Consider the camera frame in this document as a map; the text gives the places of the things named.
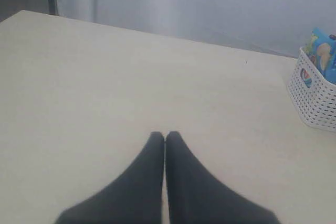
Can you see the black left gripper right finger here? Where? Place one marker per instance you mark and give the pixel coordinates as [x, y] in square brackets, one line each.
[196, 196]

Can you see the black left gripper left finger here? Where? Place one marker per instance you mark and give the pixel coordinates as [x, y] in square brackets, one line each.
[134, 197]

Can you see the blue snack packet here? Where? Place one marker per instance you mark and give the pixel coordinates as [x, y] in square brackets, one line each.
[320, 49]

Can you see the white perforated plastic basket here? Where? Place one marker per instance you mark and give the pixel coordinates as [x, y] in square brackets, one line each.
[312, 95]

